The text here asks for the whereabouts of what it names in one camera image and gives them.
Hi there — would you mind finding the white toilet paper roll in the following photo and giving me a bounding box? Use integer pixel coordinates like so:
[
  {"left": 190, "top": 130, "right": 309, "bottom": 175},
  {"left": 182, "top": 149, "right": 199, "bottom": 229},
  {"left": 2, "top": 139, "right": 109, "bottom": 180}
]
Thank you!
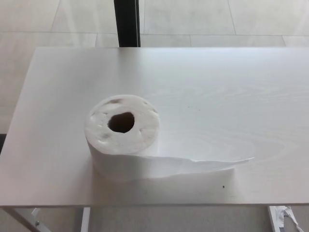
[{"left": 84, "top": 94, "right": 255, "bottom": 181}]

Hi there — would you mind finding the white upright table leg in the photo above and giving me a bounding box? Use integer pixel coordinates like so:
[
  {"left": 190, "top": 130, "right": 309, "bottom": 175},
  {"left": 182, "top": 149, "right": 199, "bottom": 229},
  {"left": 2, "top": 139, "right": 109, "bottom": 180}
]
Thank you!
[{"left": 80, "top": 207, "right": 91, "bottom": 232}]

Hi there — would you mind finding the white table leg with tape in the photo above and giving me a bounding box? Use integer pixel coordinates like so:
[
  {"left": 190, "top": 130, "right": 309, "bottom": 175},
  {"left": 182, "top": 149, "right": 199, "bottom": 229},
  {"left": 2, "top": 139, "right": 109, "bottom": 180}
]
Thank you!
[{"left": 267, "top": 205, "right": 288, "bottom": 232}]

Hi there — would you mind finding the white diagonal table brace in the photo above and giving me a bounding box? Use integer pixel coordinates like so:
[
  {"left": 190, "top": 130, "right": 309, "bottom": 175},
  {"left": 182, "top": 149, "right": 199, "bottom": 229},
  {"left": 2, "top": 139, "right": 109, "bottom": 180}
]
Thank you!
[{"left": 0, "top": 206, "right": 53, "bottom": 232}]

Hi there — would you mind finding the crumpled white tape strip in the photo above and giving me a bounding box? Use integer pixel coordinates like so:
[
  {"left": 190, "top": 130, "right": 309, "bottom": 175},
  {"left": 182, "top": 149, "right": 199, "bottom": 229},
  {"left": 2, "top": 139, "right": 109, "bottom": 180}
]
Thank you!
[{"left": 281, "top": 205, "right": 306, "bottom": 232}]

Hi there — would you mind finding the black vertical post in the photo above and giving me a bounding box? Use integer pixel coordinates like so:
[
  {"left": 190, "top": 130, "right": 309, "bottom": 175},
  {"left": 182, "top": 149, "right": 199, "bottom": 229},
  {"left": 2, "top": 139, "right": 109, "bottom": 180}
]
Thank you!
[{"left": 113, "top": 0, "right": 141, "bottom": 48}]

